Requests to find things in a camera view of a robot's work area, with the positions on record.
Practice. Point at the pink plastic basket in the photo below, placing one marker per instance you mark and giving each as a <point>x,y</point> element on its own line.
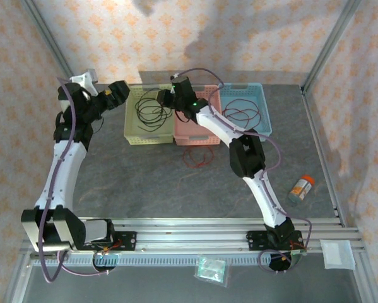
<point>188,132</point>

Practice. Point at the bottle with orange cap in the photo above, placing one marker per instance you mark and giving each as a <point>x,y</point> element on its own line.
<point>300,189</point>

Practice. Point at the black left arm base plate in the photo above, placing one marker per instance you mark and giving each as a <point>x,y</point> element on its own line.
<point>128,241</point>

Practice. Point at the clear plastic bag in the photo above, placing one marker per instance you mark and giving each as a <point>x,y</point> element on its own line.
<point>212,269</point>

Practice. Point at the aluminium frame post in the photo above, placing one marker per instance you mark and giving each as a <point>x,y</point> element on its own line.
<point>330,41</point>
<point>50,41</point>

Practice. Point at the aluminium frame leg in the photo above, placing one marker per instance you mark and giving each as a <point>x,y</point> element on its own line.
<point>16,284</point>
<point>368,284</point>

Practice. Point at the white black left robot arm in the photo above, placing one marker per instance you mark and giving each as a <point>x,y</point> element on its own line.
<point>62,170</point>

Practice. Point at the aluminium rail beam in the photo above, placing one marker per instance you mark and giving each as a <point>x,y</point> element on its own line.
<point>188,236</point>

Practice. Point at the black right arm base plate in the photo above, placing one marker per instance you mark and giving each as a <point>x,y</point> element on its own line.
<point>255,241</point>

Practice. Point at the white pouch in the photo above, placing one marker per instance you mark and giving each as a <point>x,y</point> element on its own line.
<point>337,254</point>

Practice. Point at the green plastic basket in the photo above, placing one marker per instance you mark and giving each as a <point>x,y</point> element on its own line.
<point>132,126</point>

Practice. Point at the blue plastic basket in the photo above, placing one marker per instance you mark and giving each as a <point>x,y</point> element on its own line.
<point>239,94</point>

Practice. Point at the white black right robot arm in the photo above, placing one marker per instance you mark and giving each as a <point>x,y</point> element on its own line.
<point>217,123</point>

